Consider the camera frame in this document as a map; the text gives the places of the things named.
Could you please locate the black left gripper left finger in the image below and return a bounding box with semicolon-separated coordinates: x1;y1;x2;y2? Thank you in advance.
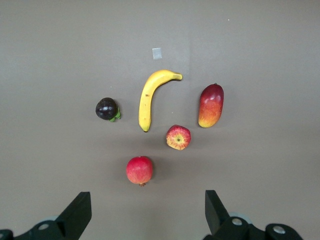
0;191;92;240

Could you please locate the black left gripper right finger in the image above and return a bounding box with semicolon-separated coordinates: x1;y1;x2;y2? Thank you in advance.
203;190;305;240

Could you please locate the red yellow apple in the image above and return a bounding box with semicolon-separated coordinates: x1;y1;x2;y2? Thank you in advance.
165;124;192;151

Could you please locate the yellow banana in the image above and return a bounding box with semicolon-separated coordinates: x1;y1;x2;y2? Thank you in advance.
138;69;184;133

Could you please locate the red pomegranate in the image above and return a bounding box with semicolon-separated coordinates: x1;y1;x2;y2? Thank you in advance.
125;155;154;187

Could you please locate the red yellow mango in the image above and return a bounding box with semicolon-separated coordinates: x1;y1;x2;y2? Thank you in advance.
198;83;225;129

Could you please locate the dark purple eggplant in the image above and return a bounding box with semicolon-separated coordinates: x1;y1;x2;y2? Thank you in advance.
95;97;122;123

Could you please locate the brown table cover sheet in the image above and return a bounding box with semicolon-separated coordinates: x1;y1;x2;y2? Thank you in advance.
0;0;320;240

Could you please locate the small grey tape piece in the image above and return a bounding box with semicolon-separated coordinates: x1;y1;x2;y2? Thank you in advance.
151;47;163;60

